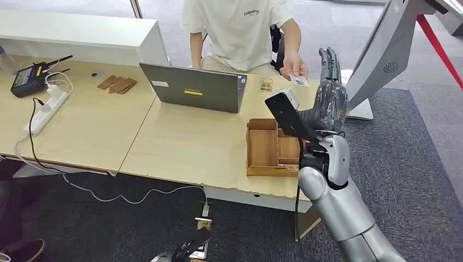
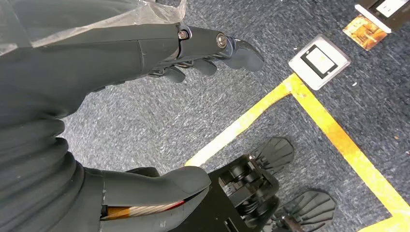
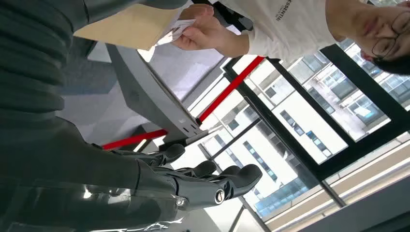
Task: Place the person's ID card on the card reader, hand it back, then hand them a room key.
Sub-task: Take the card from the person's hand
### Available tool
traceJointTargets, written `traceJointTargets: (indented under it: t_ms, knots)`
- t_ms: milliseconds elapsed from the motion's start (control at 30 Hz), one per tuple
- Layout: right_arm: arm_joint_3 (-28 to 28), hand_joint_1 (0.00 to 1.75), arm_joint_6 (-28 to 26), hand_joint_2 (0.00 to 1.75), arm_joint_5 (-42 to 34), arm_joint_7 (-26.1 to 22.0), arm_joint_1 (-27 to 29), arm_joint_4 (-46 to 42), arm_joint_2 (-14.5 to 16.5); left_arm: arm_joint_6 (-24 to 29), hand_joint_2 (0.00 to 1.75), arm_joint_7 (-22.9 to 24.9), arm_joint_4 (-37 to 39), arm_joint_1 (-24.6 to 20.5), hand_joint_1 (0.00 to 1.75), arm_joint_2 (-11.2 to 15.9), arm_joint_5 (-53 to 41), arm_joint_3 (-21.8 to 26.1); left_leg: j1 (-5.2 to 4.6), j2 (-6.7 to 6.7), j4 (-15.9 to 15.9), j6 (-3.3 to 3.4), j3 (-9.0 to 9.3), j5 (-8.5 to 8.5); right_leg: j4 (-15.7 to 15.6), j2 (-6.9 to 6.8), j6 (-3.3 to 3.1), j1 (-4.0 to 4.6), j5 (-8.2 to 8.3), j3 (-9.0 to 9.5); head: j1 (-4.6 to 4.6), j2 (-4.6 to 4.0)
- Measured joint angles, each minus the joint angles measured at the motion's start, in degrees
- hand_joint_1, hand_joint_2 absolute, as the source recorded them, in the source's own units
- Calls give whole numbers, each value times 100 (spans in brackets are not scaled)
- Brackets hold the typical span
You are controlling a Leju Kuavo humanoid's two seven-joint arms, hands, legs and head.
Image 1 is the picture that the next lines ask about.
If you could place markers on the white ID card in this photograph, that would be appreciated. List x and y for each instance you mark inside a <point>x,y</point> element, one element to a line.
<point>299,80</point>

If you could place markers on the metal pole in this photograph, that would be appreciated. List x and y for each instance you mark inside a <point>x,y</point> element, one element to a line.
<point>136,9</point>

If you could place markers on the brown wooden board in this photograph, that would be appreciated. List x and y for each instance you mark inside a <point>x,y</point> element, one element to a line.
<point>119,86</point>
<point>105,83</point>
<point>131,86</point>

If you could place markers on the black handheld controller with antennas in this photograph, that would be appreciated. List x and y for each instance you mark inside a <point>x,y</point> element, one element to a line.
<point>27,79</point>

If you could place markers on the clear plastic bottle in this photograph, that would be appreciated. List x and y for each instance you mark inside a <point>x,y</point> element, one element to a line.
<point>5,63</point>

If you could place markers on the bystander person's leg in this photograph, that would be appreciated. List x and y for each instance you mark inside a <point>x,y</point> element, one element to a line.
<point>11,217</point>

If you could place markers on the white kiosk stand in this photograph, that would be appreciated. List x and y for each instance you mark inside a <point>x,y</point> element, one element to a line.
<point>383,47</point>

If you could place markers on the orange patterned card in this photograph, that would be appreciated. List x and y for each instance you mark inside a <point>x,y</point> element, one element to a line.
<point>204,225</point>
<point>198,260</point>

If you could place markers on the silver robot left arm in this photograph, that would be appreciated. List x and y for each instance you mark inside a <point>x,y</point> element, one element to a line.
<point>161,258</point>

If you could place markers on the person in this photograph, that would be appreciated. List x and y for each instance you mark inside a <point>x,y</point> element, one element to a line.
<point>235,32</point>

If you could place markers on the autumn picture room key card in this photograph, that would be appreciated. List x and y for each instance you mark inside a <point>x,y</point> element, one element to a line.
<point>291,167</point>

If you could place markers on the white charger plug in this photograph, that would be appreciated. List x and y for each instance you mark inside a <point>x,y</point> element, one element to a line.
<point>54,91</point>

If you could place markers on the person's right forearm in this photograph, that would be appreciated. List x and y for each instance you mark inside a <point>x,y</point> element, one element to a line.
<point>196,49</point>

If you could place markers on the grey stand base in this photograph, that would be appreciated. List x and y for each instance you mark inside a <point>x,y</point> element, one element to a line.
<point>454,23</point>

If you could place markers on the person's left forearm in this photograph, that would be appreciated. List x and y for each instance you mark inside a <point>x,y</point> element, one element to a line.
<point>292,38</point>

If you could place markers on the round white base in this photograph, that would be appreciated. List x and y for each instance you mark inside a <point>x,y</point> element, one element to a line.
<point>345,76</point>

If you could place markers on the person's left hand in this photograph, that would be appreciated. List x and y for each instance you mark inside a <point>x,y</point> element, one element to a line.
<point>293,65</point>

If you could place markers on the white power strip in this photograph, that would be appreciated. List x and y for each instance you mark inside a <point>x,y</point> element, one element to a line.
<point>45,114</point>

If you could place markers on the grey laptop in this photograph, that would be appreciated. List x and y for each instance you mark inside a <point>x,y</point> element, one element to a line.
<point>191,86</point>

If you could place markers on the wooden organiser tray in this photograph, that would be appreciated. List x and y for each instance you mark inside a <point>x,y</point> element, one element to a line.
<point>262,148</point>

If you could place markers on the dark grey rug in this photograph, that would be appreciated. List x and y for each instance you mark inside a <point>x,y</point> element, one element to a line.
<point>398,144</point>

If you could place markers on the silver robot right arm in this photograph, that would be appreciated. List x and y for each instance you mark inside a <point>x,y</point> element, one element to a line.
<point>340,206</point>

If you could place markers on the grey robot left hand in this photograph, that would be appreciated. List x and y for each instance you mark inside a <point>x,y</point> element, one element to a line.
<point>181,253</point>

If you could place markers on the black chair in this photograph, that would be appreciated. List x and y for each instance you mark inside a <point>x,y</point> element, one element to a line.
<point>276,43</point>

